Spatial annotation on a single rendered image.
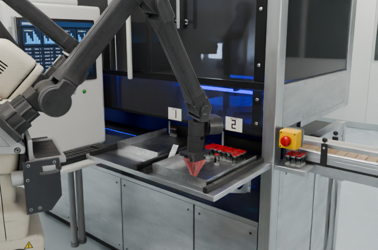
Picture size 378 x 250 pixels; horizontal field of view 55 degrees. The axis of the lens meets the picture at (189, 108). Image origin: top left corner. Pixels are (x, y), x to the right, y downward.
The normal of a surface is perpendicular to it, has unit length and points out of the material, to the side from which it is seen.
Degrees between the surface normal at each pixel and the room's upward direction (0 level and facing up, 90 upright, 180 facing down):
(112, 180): 90
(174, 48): 99
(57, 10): 90
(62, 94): 97
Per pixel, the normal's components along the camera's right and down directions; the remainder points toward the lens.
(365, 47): -0.63, 0.15
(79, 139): 0.74, 0.13
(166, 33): 0.54, 0.38
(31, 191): 0.47, 0.17
